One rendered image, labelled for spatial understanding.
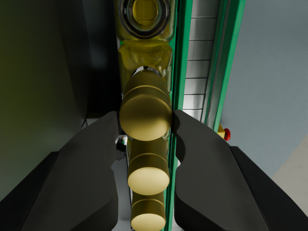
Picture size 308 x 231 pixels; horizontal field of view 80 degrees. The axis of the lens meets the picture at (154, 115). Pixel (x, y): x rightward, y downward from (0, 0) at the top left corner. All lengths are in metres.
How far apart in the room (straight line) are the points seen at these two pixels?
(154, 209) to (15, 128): 0.15
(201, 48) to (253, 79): 0.26
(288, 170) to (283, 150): 1.48
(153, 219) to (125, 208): 0.51
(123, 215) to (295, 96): 0.68
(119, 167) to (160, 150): 0.40
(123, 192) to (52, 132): 0.41
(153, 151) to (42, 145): 0.14
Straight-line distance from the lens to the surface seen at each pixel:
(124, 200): 0.67
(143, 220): 0.20
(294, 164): 2.28
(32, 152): 0.23
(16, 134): 0.21
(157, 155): 0.16
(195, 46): 0.40
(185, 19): 0.30
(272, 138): 0.78
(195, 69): 0.41
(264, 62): 0.62
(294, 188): 2.59
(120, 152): 0.34
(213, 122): 0.38
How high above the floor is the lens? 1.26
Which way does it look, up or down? 60 degrees down
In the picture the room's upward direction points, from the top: 176 degrees clockwise
